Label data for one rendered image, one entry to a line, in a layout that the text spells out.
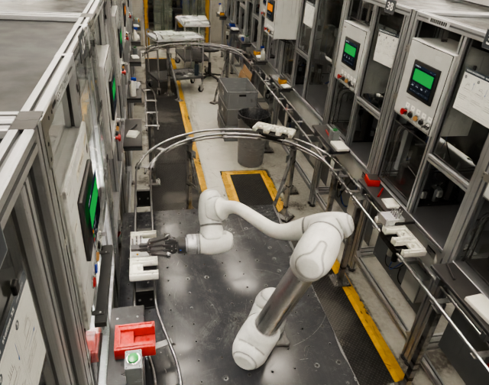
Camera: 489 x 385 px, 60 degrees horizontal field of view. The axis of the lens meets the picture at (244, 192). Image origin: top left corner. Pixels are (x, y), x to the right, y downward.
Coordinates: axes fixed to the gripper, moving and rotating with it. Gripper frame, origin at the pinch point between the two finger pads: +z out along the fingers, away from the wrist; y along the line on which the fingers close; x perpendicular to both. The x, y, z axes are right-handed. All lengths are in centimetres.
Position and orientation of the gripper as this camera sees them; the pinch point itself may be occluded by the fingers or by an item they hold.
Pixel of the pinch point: (139, 247)
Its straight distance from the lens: 192.7
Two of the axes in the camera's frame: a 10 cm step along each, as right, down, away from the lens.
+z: -9.8, 0.5, -2.1
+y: 0.7, -8.5, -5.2
